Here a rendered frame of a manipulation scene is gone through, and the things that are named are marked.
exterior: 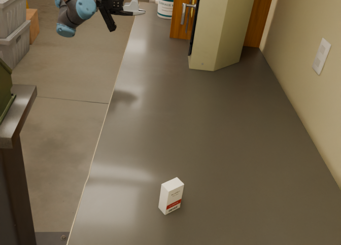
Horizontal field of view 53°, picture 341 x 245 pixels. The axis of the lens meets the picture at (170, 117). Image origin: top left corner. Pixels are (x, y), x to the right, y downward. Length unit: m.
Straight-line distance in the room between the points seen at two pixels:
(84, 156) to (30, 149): 0.37
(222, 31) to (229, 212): 0.84
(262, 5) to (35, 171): 1.68
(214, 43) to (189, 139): 0.55
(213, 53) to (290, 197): 0.76
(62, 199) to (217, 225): 1.45
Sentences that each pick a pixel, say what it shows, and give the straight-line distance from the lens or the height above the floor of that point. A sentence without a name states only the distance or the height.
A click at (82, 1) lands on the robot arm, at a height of 1.22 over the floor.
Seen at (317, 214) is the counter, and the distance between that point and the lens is 0.97.
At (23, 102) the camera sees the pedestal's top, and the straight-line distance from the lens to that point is 1.24.
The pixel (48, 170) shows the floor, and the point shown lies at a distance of 2.37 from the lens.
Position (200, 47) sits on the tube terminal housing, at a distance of 1.50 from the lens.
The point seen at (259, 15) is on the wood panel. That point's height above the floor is 1.11.
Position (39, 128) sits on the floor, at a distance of 2.75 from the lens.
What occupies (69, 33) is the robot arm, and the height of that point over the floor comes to 1.07.
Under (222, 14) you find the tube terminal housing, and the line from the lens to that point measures 1.46.
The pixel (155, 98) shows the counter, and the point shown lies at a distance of 1.27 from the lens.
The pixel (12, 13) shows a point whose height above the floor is 0.51.
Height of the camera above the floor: 1.57
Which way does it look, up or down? 33 degrees down
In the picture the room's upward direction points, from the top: 8 degrees clockwise
